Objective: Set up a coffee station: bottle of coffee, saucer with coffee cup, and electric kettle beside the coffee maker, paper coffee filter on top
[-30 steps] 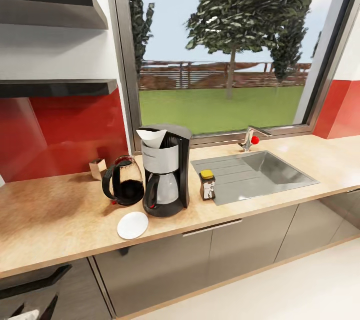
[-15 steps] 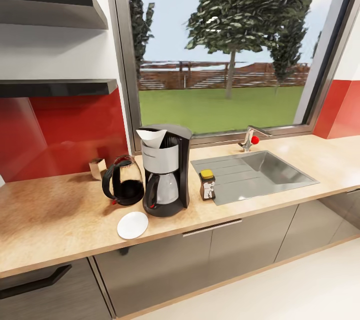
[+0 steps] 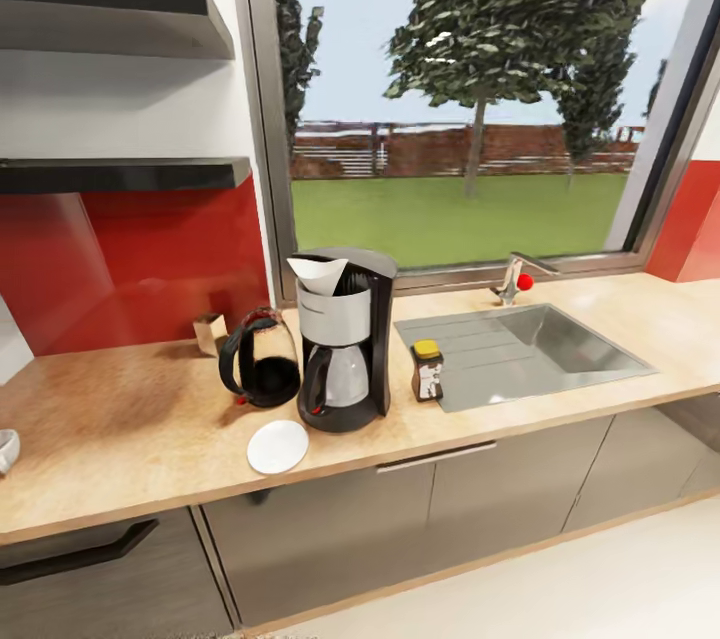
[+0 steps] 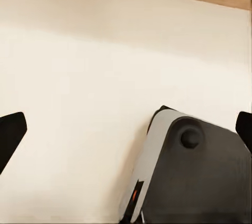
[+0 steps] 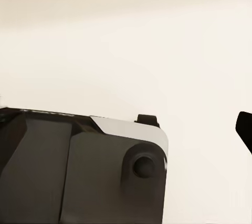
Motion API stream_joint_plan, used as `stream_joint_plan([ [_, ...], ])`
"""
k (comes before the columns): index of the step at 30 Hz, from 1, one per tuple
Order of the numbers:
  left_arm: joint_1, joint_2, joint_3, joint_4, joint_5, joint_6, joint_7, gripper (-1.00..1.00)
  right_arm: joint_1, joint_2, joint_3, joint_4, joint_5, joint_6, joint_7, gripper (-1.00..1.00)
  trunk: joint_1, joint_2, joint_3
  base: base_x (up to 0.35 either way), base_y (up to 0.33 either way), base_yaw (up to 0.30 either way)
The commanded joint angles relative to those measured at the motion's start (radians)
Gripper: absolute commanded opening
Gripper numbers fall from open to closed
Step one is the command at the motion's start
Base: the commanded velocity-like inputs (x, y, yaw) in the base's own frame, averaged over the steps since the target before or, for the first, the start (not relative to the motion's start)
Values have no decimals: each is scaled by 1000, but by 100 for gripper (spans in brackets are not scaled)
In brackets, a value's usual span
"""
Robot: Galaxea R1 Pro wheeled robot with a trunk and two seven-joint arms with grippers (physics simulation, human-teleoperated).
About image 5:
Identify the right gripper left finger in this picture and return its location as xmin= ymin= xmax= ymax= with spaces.
xmin=0 ymin=111 xmax=27 ymax=175

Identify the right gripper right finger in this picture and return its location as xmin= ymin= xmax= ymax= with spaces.
xmin=235 ymin=111 xmax=252 ymax=154

